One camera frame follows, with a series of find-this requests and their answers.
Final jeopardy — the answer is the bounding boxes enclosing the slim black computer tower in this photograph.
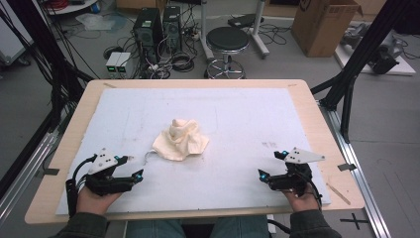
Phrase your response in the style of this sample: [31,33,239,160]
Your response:
[162,5,183,53]

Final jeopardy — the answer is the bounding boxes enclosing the person's right leg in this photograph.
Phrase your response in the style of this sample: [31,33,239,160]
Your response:
[211,216,270,238]

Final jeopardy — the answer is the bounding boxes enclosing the white foam mat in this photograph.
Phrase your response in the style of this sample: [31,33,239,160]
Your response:
[54,87,332,216]

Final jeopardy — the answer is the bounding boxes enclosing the cream printed cloth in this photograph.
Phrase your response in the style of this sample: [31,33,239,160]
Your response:
[143,118,211,166]

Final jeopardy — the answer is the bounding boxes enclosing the loose black floor cables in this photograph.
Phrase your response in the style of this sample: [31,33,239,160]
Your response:
[259,22,292,47]

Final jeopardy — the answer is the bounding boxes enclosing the black metal frame strut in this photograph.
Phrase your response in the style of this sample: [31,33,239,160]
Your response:
[310,0,420,144]

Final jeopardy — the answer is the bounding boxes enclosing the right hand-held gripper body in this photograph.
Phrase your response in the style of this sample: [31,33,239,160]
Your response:
[267,147,326,196]

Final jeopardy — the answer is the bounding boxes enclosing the person's left hand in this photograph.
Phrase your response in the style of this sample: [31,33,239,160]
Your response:
[76,186,123,216]

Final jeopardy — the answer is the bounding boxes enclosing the thin wooden stick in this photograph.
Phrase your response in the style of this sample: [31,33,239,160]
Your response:
[326,182,352,206]

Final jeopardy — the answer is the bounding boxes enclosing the black round stool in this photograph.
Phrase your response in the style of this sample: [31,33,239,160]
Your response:
[204,26,251,80]

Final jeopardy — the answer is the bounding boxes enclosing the small black cable coil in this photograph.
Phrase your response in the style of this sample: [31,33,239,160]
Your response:
[102,46,124,60]

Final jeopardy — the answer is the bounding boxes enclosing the brown cardboard box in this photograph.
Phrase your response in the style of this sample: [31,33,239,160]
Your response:
[290,0,365,59]

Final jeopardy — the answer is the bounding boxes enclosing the black tape cross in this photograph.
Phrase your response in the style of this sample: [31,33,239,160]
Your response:
[340,212,369,231]

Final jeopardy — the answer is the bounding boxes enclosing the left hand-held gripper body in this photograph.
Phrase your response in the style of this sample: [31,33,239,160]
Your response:
[84,148,135,196]

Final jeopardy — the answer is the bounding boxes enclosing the aluminium rail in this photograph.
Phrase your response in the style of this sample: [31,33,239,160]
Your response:
[0,132,59,226]
[318,100,392,238]

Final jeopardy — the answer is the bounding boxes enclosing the person's right hand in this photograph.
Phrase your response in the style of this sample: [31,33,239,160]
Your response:
[282,184,322,213]

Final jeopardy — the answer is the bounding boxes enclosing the clear plastic sheet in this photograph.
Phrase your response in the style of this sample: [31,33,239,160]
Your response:
[74,13,128,33]

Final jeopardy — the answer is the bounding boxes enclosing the white platform board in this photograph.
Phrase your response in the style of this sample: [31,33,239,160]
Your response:
[334,44,417,76]

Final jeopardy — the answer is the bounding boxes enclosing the large black computer tower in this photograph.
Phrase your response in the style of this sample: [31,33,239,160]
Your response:
[133,8,164,64]

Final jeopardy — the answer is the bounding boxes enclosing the black flat device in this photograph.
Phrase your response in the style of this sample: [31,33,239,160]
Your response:
[227,13,265,29]

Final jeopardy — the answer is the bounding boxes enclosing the person's leg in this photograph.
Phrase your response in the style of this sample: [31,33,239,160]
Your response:
[211,216,270,238]
[127,219,186,238]

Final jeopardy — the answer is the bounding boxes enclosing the white panel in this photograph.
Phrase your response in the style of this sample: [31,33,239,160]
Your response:
[0,0,35,66]

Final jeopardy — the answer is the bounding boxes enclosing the black frame with cables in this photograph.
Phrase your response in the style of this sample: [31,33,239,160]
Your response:
[0,0,100,133]

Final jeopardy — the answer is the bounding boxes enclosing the person's left leg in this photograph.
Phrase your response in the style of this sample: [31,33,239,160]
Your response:
[127,219,186,238]

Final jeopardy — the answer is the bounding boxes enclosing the right hand-held gripper cable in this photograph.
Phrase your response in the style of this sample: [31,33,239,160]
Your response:
[305,173,324,210]

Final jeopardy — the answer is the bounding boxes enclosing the grey machine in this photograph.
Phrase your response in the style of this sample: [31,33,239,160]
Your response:
[340,23,406,75]

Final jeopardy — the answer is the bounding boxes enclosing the round white table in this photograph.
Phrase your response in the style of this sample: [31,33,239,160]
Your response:
[45,0,100,16]

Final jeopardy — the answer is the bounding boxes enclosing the white power supply box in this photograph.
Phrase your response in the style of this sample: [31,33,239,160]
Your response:
[116,53,133,74]
[105,52,122,74]

